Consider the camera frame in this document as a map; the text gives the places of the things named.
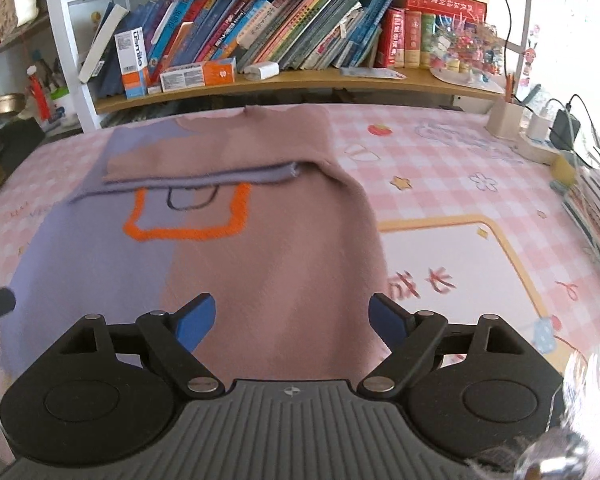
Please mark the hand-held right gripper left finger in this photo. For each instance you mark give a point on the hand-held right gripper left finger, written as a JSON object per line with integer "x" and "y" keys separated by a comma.
{"x": 195, "y": 322}

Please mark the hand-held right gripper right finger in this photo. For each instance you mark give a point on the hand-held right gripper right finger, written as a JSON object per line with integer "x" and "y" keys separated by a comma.
{"x": 387, "y": 320}

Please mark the pink and purple sweater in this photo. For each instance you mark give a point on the pink and purple sweater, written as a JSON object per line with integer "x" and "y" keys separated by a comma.
{"x": 280, "y": 240}

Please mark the pink checked printed table mat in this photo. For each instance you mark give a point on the pink checked printed table mat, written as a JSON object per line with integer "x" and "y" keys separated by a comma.
{"x": 455, "y": 185}

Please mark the black bag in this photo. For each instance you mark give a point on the black bag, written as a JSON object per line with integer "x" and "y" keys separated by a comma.
{"x": 10, "y": 142}

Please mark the brass bowl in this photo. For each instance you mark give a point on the brass bowl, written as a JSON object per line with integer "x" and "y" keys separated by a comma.
{"x": 2, "y": 104}

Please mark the white tub with green lid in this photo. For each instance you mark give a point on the white tub with green lid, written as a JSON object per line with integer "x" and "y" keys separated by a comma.
{"x": 65, "y": 107}

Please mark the red spray bottle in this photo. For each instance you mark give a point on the red spray bottle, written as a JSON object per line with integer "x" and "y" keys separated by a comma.
{"x": 39, "y": 95}

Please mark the white power strip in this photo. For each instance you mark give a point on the white power strip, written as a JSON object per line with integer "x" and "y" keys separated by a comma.
{"x": 535, "y": 149}

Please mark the white pencil cup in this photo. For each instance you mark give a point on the white pencil cup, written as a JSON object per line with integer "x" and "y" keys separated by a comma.
{"x": 505, "y": 120}

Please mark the yellow block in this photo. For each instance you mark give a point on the yellow block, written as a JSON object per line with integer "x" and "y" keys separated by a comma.
{"x": 564, "y": 167}

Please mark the stack of books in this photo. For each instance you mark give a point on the stack of books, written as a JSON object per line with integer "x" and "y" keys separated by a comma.
{"x": 595, "y": 210}

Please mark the holder of pens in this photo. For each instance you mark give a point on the holder of pens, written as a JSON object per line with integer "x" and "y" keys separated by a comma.
{"x": 50, "y": 72}

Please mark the white charger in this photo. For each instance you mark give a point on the white charger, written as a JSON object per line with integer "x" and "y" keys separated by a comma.
{"x": 539, "y": 127}

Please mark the thin blue booklet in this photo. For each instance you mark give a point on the thin blue booklet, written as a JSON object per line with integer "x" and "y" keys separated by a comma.
{"x": 375, "y": 73}

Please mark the long white orange carton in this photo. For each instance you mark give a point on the long white orange carton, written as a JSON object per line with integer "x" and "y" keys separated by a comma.
{"x": 197, "y": 75}

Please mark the small white box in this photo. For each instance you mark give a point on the small white box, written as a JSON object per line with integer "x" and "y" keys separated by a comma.
{"x": 262, "y": 71}

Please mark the black charger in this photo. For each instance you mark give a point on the black charger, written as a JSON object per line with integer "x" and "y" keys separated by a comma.
{"x": 566, "y": 130}

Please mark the tall white orange carton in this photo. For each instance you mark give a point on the tall white orange carton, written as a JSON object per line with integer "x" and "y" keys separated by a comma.
{"x": 132, "y": 62}

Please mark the white framed bookshelf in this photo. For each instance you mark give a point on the white framed bookshelf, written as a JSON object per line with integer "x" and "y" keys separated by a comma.
{"x": 65, "y": 35}

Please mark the colourful flower ornament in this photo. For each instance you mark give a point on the colourful flower ornament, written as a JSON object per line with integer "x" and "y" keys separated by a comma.
{"x": 467, "y": 45}

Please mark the row of colourful books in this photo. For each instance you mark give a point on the row of colourful books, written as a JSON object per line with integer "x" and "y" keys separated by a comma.
{"x": 280, "y": 25}

